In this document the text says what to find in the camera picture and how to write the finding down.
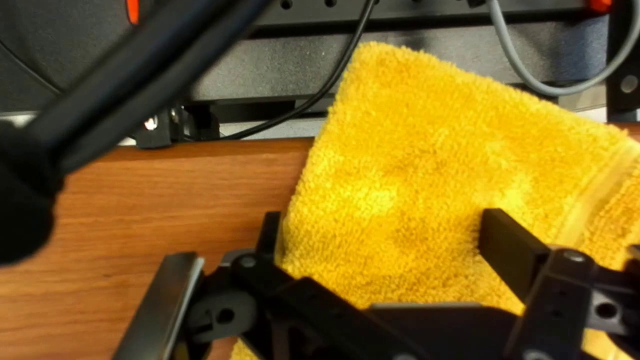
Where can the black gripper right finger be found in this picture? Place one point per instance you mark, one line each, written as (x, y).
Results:
(510, 247)

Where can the yellow terry towel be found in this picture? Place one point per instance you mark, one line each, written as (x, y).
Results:
(412, 166)

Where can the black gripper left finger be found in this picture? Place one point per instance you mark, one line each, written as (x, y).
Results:
(270, 241)

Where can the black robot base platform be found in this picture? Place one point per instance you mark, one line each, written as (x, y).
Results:
(280, 66)

